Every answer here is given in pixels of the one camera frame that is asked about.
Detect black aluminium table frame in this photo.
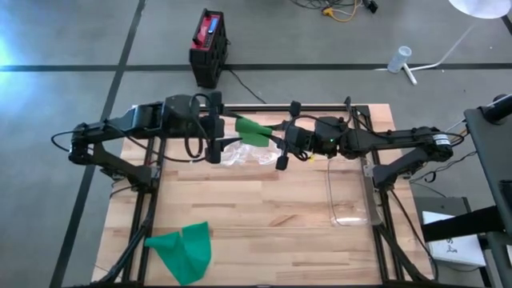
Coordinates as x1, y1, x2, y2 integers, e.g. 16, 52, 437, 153
90, 95, 438, 288

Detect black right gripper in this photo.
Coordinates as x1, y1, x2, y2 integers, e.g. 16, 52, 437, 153
262, 101, 317, 171

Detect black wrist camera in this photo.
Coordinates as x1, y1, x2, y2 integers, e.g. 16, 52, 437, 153
294, 126, 315, 150
199, 115, 225, 140

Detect green flat elastic band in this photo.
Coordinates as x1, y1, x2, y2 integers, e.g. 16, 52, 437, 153
144, 220, 213, 286

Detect yellow and black floor cables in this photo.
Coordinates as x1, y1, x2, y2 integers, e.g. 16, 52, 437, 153
290, 0, 379, 23

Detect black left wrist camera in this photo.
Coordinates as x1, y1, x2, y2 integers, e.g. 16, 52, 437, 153
199, 115, 225, 140

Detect grey metal cart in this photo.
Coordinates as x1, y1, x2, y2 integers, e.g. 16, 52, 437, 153
422, 93, 512, 288

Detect red and black battery box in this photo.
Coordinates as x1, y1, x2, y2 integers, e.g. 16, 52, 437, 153
188, 7, 230, 90

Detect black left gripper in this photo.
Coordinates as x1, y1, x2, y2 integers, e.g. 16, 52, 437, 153
199, 90, 246, 164

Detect white floor lamp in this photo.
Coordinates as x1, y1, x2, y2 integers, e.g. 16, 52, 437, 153
374, 0, 512, 86

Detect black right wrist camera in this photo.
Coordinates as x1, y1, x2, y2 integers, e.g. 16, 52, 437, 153
294, 126, 315, 150

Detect black power cable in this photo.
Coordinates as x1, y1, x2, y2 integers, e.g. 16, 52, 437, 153
226, 68, 268, 105

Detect clear plastic bag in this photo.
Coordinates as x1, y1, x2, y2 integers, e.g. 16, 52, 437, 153
250, 142, 282, 166
219, 142, 257, 167

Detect green woven bandage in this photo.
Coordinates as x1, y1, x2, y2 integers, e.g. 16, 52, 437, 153
234, 116, 274, 148

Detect white box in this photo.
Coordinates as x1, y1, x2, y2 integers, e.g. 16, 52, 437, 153
422, 210, 488, 268

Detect clear plastic bin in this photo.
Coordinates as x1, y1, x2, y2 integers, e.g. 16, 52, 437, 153
326, 159, 382, 229

